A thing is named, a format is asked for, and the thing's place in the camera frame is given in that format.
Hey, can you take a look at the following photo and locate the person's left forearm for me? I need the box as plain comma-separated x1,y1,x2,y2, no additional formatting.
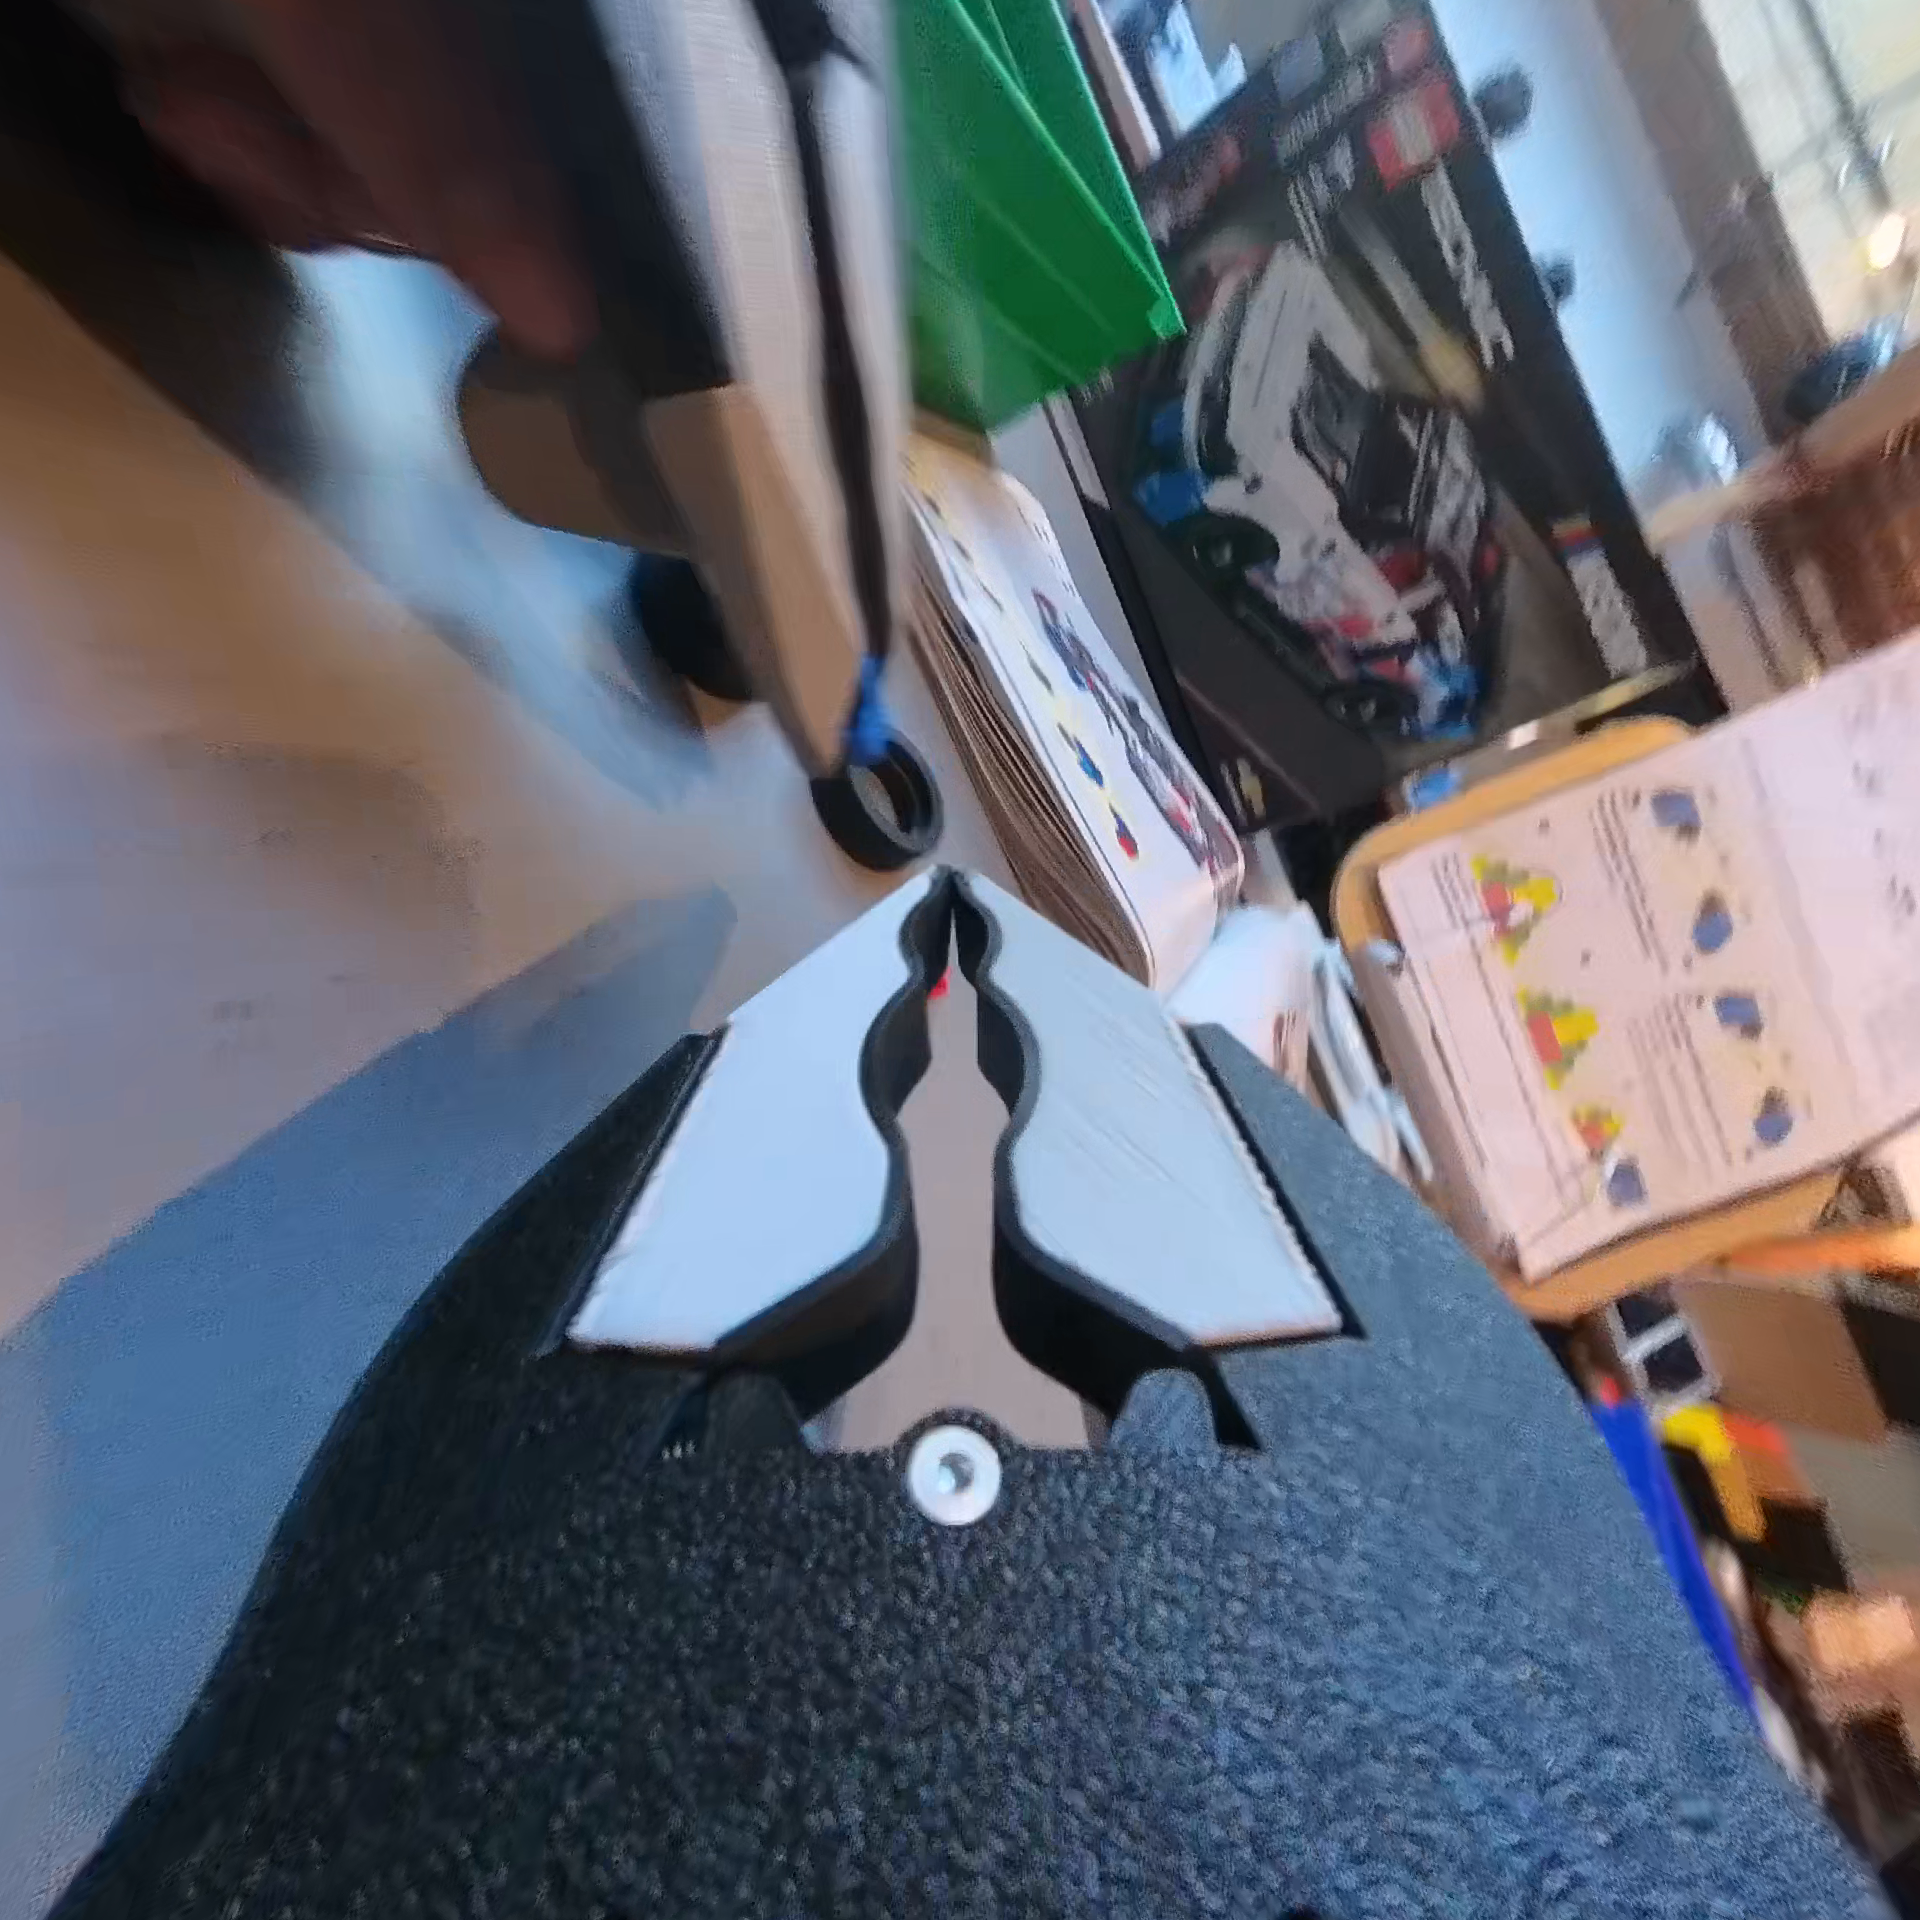
0,0,318,483

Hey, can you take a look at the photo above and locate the grey desk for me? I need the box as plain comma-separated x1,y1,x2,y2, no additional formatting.
0,255,1320,1920

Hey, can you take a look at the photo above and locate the green plastic bin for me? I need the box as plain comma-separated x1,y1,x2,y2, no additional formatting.
895,0,1185,431

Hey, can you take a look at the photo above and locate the blue plastic bin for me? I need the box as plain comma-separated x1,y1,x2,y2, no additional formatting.
1590,1387,1765,1729

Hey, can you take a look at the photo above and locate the person's left hand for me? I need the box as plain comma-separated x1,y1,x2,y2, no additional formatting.
74,0,606,361

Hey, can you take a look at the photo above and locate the black car set box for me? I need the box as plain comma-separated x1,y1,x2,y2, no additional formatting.
1048,0,1727,835

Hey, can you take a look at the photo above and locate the open instruction booklet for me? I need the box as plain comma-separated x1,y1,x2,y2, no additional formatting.
901,434,1336,1098

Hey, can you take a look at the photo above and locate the black toy tire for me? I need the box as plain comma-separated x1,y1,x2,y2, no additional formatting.
809,735,944,874
630,550,758,705

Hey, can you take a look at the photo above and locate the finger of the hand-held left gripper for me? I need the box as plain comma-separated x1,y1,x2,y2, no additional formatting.
779,0,913,669
599,0,887,780

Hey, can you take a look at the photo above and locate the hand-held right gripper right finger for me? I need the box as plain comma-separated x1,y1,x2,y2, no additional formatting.
953,867,1343,1425

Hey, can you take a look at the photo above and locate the wooden board with instruction sheet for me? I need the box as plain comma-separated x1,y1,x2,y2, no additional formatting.
1333,631,1920,1321

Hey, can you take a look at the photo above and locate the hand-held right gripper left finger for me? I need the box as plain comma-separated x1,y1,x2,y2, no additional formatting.
567,863,959,1414

